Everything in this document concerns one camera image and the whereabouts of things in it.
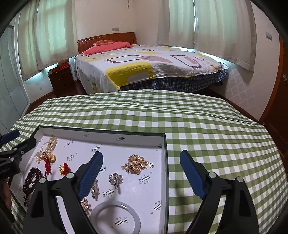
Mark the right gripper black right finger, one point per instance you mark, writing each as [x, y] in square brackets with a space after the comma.
[239, 214]

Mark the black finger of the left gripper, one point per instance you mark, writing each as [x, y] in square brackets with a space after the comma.
[23, 147]
[9, 137]

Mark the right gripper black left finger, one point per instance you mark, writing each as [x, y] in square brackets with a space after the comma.
[43, 213]

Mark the red tassel charm with beads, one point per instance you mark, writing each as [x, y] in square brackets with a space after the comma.
[48, 160]

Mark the green white jewelry box tray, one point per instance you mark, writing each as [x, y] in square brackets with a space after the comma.
[141, 158]

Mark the person's left hand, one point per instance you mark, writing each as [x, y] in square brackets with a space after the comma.
[5, 193]

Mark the gold pearl flower brooch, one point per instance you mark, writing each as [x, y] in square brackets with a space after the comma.
[86, 206]

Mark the red knot gold charm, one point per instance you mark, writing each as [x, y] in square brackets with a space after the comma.
[64, 169]

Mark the white jade bangle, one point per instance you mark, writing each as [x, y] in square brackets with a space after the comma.
[104, 205]

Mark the small crystal brooch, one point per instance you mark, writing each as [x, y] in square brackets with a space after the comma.
[95, 190]

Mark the dark wooden nightstand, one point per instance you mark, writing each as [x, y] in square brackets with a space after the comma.
[62, 82]

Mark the green checkered tablecloth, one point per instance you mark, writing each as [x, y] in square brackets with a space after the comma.
[213, 132]

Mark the silver flower brooch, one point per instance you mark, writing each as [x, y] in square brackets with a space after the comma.
[115, 179]

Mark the red items on nightstand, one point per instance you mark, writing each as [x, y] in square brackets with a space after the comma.
[64, 63]

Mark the brown wooden door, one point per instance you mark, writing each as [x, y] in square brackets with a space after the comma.
[274, 117]

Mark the left white curtain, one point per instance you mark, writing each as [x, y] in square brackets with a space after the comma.
[47, 34]

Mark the white curtain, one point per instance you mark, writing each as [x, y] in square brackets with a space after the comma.
[225, 29]
[47, 34]

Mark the orange patterned pillow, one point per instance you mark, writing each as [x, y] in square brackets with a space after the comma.
[103, 42]

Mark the pink pillow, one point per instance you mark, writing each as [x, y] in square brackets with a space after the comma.
[105, 48]

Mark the bed with patterned sheet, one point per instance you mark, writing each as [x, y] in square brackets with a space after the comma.
[154, 67]

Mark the right white curtain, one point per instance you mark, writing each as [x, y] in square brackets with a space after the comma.
[225, 29]

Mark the wall light switch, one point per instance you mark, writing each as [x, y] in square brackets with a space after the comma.
[268, 36]

